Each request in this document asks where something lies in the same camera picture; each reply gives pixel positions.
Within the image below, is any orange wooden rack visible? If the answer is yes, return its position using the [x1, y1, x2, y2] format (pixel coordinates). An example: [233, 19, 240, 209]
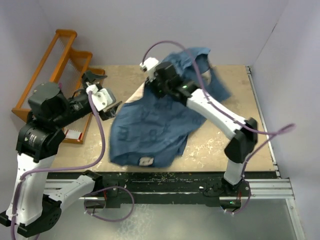
[11, 28, 106, 144]

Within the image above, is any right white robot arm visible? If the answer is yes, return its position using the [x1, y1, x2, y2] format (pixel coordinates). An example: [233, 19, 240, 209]
[140, 59, 258, 196]

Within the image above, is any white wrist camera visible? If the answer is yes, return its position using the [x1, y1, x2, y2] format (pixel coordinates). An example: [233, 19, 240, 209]
[85, 84, 116, 112]
[139, 57, 159, 80]

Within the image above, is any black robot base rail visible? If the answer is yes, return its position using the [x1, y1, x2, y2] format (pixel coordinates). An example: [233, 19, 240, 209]
[44, 170, 291, 211]

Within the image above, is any red white box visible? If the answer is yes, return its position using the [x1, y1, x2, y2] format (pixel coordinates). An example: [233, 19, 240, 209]
[64, 129, 82, 141]

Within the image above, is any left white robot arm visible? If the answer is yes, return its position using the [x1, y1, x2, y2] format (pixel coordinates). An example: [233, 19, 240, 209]
[0, 70, 119, 240]

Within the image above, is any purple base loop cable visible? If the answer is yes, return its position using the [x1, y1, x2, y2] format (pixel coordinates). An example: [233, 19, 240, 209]
[83, 186, 135, 223]

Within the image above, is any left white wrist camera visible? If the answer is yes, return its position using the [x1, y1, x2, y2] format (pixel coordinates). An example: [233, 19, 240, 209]
[85, 84, 116, 112]

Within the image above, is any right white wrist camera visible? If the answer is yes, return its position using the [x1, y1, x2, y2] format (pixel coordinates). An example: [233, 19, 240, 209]
[139, 57, 159, 80]

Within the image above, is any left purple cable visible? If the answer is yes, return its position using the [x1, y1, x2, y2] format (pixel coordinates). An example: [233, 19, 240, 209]
[9, 91, 106, 240]

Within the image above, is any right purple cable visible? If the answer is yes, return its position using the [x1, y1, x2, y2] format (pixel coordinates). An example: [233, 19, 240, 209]
[141, 40, 297, 180]

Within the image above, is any blue cartoon print pillowcase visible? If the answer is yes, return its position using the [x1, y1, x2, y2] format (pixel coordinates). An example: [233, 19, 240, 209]
[109, 47, 231, 168]

